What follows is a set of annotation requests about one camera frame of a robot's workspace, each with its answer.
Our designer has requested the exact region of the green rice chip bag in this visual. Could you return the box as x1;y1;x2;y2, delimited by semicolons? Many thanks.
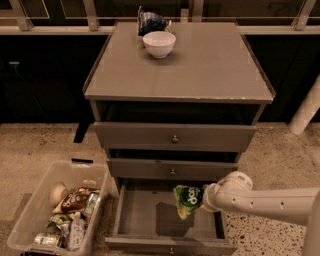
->
173;185;204;220

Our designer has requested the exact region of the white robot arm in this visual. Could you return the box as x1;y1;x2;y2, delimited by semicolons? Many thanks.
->
203;171;320;256

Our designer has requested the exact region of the grey wooden drawer cabinet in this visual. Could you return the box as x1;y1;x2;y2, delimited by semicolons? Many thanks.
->
82;21;277;256

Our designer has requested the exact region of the top grey drawer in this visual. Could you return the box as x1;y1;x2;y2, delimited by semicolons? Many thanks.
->
93;122;256;153

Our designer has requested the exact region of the middle grey drawer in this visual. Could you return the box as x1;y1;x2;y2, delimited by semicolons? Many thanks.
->
108;158;238;181

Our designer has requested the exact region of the bottom grey open drawer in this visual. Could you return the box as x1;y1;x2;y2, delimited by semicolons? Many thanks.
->
105;179;237;256

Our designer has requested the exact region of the dark blue chip bag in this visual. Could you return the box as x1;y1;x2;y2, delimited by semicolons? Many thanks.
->
137;6;171;36

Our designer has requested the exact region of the brown snack bag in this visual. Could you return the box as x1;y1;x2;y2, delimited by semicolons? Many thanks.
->
53;187;98;213

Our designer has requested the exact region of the green crumpled snack bag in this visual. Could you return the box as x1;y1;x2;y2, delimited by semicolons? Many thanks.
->
46;214;71;230

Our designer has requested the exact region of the white ceramic bowl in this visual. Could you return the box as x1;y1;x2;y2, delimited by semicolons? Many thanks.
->
142;31;176;58

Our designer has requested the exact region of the green soda can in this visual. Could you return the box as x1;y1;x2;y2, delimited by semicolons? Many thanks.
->
83;192;99;216

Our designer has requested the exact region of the tan bowl in bin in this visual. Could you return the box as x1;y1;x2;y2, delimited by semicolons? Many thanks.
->
49;182;68;207

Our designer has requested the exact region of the metal window railing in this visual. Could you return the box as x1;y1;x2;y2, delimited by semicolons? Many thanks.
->
0;0;320;35

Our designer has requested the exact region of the clear plastic water bottle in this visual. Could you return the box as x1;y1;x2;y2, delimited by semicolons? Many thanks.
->
69;212;85;251

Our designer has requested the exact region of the clear plastic storage bin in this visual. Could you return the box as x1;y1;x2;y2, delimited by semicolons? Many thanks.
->
7;161;109;256

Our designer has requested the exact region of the silver green can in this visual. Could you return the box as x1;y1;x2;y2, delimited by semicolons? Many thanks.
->
34;233;61;247

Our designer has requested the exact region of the white cylindrical post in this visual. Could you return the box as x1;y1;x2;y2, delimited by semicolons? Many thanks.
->
288;75;320;135

